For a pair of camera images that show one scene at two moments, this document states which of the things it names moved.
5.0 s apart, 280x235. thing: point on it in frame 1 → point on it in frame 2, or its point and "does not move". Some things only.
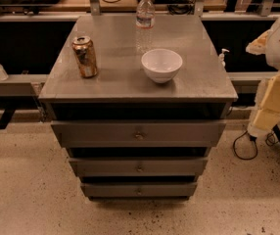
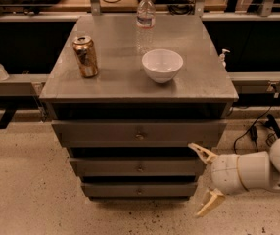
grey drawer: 139,166 does not move
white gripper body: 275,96 → 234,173
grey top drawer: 139,134 does not move
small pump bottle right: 221,58 does not move
